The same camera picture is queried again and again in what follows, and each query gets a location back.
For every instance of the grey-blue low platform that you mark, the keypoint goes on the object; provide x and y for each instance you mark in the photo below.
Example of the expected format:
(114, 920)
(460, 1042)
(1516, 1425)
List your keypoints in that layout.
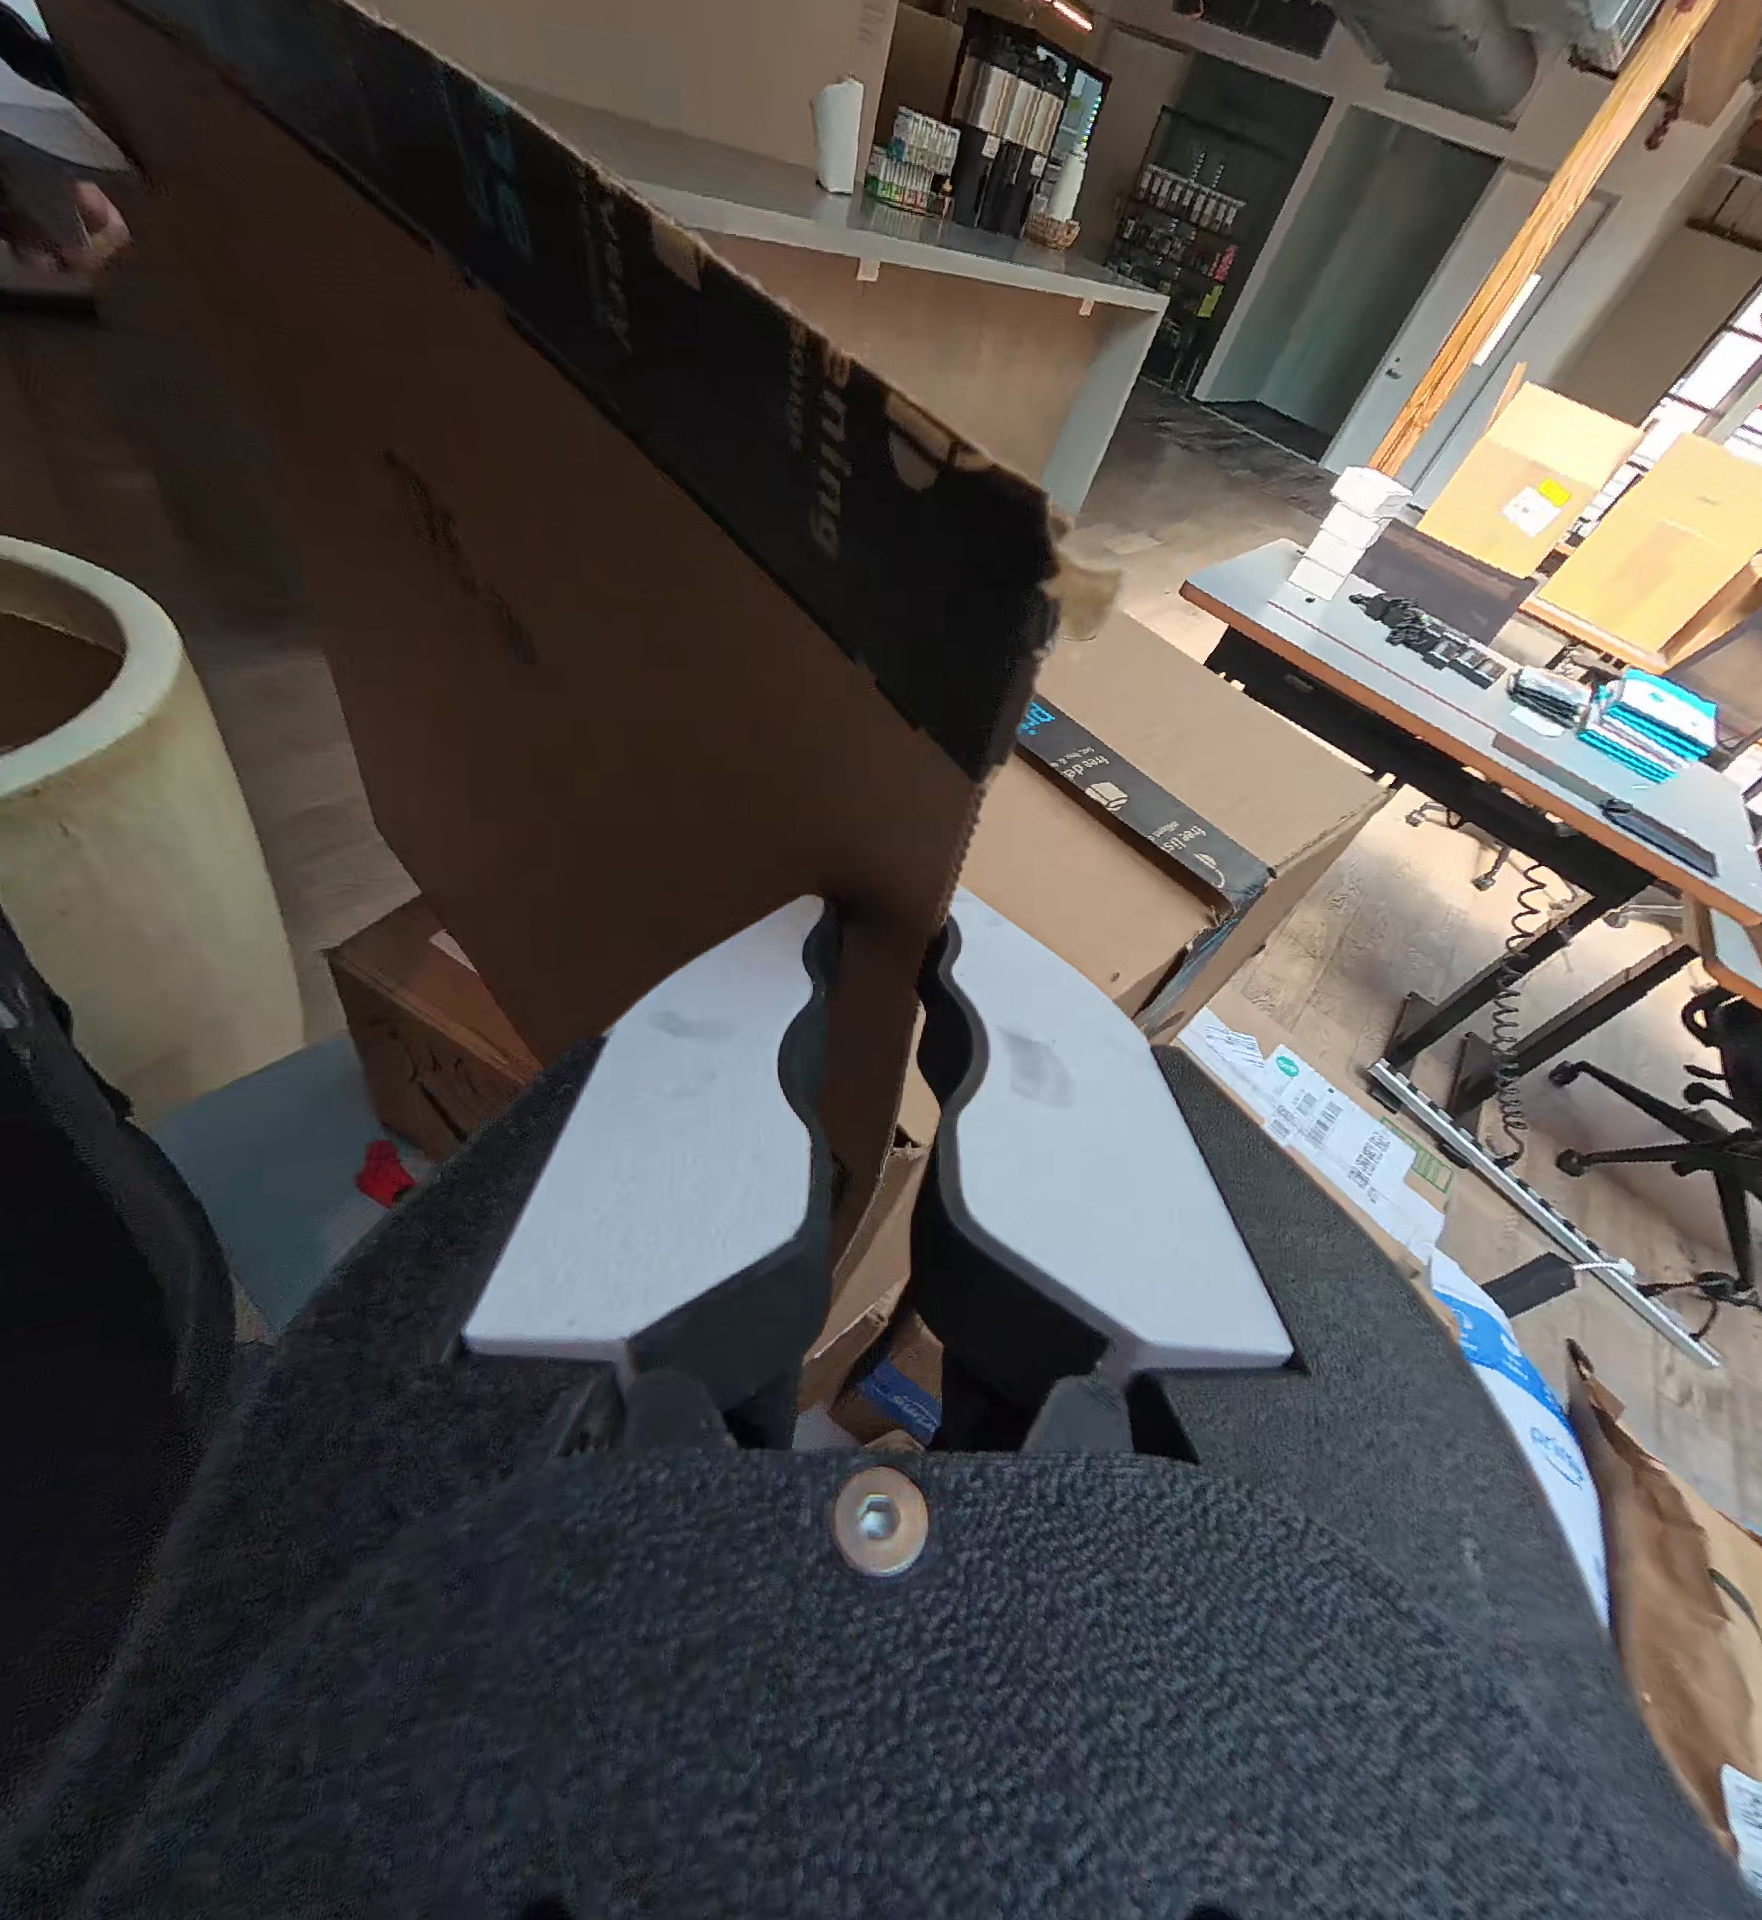
(259, 1171)

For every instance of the small brown cardboard box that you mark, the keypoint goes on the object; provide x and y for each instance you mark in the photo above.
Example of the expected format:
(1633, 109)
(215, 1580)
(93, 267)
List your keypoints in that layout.
(425, 1036)

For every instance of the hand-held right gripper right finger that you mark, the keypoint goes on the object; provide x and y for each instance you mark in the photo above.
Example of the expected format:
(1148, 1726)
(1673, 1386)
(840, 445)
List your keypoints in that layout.
(1105, 1184)

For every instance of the large brown cardboard box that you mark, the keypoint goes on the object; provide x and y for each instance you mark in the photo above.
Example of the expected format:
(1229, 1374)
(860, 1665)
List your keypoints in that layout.
(595, 721)

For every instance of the cardboard box with black tape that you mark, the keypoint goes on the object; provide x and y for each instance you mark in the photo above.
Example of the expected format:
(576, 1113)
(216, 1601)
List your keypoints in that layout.
(1197, 782)

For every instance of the wicker basket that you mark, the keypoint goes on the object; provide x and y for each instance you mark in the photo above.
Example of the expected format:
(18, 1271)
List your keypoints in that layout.
(1052, 231)

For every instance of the white open crate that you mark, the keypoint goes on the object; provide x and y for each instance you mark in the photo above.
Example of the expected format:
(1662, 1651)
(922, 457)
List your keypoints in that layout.
(971, 302)

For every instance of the black office chair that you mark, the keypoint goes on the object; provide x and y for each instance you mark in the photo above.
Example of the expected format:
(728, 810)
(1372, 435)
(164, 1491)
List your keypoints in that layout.
(1722, 1127)

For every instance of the stack of white boxes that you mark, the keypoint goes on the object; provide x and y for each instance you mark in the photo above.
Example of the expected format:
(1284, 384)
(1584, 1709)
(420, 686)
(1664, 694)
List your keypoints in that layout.
(1346, 537)

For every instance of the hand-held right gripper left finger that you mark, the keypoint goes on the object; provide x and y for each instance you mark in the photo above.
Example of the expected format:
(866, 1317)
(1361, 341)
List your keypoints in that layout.
(656, 1157)

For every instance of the row of small drink boxes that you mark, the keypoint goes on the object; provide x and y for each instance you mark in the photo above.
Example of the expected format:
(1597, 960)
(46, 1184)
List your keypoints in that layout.
(911, 162)

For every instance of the black drink dispenser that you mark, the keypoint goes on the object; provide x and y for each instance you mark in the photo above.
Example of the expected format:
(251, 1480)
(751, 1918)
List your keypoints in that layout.
(1013, 127)

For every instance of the row of black gadgets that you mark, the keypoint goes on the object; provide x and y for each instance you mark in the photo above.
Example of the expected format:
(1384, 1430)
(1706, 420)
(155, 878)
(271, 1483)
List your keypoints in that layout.
(1428, 637)

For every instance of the brown paper bag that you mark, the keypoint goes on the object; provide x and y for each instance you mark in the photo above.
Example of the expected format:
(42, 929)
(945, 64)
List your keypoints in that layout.
(1692, 1637)

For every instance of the cardboard box with shipping labels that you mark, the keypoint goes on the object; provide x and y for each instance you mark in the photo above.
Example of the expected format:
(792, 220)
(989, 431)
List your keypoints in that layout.
(1317, 1118)

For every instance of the stack of blue packets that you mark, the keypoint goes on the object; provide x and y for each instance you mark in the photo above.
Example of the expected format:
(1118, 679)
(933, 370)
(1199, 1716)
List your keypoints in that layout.
(1649, 729)

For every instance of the grey desk with black legs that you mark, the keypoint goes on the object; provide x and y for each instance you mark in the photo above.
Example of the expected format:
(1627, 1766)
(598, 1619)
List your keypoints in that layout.
(1452, 704)

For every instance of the dark brown panel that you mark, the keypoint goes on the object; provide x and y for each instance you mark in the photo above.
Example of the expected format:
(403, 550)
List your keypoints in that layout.
(1445, 578)

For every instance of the beige round planter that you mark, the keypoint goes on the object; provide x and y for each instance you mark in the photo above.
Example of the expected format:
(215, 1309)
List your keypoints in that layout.
(101, 840)

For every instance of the long silver power strip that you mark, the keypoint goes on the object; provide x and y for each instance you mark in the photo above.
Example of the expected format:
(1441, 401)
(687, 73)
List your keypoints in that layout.
(1540, 1218)

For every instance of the white paper towel roll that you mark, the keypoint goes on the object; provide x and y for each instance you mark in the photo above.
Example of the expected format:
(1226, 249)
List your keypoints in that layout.
(837, 135)

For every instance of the white and blue mailer bag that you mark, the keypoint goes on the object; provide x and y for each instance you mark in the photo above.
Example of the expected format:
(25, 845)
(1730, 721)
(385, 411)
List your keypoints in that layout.
(1526, 1425)

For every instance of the wooden post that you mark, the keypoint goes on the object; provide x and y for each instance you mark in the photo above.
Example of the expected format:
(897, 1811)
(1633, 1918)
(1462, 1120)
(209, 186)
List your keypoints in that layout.
(1550, 225)

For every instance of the flat cardboard sheet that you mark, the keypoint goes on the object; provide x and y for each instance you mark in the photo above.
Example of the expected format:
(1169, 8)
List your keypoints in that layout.
(1676, 548)
(1526, 480)

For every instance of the small red object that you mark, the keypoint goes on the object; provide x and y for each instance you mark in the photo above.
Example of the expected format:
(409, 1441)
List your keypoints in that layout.
(384, 1172)

